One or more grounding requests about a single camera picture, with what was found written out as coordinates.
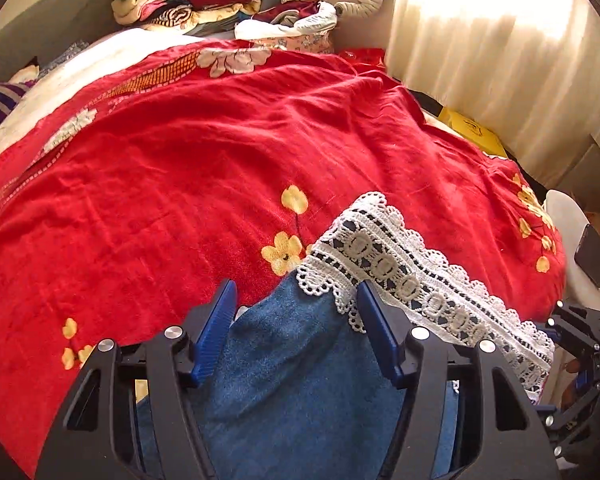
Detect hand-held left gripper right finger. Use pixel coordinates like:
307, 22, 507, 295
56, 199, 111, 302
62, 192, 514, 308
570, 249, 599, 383
356, 280, 561, 480

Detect purple striped pillow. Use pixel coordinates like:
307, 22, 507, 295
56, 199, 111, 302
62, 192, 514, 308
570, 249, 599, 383
0, 80, 38, 148

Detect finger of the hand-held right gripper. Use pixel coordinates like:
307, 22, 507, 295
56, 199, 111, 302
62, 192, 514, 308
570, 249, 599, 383
540, 360, 600, 453
547, 302, 600, 356

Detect black smartphone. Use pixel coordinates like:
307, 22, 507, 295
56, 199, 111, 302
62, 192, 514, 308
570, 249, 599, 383
574, 223, 600, 288

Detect blue patterned cloth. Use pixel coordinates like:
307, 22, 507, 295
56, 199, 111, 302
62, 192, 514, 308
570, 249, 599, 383
37, 40, 88, 73

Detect maroon and white garment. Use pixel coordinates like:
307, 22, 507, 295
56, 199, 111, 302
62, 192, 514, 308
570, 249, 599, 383
235, 0, 341, 41

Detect pink floral cloth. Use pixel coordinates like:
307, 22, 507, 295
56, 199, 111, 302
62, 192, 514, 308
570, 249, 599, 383
240, 30, 337, 57

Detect cream curtain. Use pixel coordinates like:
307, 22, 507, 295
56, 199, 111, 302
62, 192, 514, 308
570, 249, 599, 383
280, 0, 600, 186

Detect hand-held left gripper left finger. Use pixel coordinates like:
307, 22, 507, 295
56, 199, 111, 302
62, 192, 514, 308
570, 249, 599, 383
35, 279, 238, 480

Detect white stool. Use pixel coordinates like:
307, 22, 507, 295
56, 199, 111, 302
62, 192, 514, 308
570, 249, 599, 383
542, 189, 600, 311

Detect grey upholstered headboard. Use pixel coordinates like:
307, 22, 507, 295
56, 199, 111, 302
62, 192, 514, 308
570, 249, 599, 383
0, 0, 126, 81

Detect blue pants with lace hems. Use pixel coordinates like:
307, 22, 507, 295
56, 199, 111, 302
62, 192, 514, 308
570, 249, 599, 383
135, 191, 556, 480

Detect red floral blanket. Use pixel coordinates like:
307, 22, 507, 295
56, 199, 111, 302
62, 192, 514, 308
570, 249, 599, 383
0, 40, 568, 478

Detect yellow box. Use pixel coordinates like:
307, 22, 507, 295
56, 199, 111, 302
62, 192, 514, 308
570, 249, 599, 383
437, 105, 512, 161

